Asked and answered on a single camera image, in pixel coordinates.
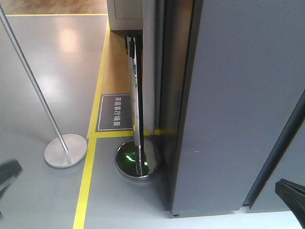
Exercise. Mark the silver stanchion post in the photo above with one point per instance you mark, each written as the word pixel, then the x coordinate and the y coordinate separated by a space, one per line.
pixel 65 150

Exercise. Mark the fridge door with bins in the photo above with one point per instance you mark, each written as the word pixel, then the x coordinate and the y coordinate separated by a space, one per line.
pixel 247 76

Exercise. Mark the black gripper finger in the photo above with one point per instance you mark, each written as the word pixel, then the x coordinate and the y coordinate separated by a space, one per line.
pixel 9 171
pixel 293 195

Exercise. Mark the white cabinet base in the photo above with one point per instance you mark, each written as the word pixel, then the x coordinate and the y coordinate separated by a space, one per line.
pixel 125 15

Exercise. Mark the chrome stanchion post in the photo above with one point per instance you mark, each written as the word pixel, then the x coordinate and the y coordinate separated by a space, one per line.
pixel 139 158

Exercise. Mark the dark floor sign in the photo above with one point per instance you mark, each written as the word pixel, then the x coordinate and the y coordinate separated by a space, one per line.
pixel 114 113

